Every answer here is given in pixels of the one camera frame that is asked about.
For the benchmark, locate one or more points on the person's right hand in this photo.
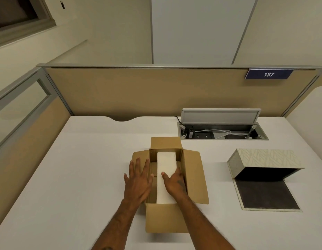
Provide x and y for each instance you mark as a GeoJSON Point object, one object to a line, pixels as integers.
{"type": "Point", "coordinates": [176, 186]}

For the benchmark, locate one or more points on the person's left hand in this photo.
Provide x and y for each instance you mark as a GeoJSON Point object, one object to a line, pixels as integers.
{"type": "Point", "coordinates": [137, 183]}

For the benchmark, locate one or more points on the person's left middle finger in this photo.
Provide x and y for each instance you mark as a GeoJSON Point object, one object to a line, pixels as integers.
{"type": "Point", "coordinates": [138, 166]}

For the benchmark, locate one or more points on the person's right thumb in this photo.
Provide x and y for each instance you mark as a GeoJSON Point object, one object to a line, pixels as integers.
{"type": "Point", "coordinates": [164, 179]}

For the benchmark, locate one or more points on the person's left thumb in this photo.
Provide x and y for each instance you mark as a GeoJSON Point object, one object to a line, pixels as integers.
{"type": "Point", "coordinates": [151, 180]}

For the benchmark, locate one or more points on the person's left little finger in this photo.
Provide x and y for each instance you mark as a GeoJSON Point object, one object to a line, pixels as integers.
{"type": "Point", "coordinates": [126, 179]}

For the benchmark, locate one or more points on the white foam block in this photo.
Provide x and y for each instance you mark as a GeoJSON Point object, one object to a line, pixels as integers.
{"type": "Point", "coordinates": [166, 161]}

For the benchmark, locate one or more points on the brown cardboard box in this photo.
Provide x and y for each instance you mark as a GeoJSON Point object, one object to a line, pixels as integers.
{"type": "Point", "coordinates": [193, 177]}

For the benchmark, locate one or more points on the person's right forearm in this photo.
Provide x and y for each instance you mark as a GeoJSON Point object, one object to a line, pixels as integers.
{"type": "Point", "coordinates": [200, 223]}

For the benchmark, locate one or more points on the person's left forearm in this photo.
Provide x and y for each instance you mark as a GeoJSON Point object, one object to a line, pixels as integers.
{"type": "Point", "coordinates": [116, 226]}

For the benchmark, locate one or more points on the black power plug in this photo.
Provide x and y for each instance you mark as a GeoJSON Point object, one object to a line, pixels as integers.
{"type": "Point", "coordinates": [191, 133]}

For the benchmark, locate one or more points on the beige desk partition panel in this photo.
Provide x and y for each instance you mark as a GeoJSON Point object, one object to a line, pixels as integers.
{"type": "Point", "coordinates": [150, 93]}

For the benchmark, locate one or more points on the leaf-patterned hinged gift box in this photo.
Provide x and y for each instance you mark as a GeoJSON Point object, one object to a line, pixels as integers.
{"type": "Point", "coordinates": [265, 177]}

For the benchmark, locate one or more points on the glass-topped side partition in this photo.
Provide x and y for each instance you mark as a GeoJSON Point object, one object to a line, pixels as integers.
{"type": "Point", "coordinates": [23, 127]}

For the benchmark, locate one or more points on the blue desk number sign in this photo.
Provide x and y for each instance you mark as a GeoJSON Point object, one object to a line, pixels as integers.
{"type": "Point", "coordinates": [268, 74]}

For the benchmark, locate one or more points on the beige side partition panel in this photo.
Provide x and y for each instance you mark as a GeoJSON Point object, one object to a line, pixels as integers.
{"type": "Point", "coordinates": [310, 101]}

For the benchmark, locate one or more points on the dark window with frame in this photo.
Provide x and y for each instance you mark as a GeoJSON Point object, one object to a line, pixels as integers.
{"type": "Point", "coordinates": [12, 12]}

